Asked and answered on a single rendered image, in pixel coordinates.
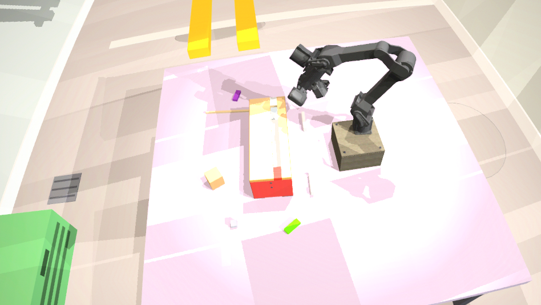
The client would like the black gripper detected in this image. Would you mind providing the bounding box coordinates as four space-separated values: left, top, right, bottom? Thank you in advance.
288 65 319 106

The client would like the small purple block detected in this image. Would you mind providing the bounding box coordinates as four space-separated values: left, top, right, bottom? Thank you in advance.
233 90 241 102

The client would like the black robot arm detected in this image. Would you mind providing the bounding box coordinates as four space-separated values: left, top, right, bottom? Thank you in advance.
289 41 417 135

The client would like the small green block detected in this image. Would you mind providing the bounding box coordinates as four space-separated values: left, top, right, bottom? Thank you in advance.
284 218 301 235

